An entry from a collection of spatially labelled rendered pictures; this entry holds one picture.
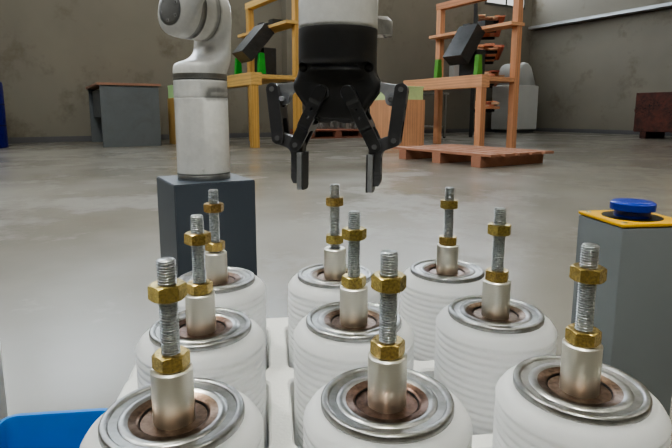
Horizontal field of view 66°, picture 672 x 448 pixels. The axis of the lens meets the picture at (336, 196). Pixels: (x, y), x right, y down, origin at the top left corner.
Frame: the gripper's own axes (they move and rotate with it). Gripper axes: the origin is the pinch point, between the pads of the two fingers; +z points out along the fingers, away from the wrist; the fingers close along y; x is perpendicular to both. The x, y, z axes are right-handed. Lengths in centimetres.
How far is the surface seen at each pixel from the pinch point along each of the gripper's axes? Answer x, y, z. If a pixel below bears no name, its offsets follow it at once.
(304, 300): -4.6, -2.0, 11.3
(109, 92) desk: 532, -395, -25
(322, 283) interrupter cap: -4.1, -0.4, 9.7
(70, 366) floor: 20, -49, 36
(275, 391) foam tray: -11.0, -2.8, 17.2
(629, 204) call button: 3.3, 27.9, 2.0
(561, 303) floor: 67, 37, 35
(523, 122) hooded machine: 1149, 179, 15
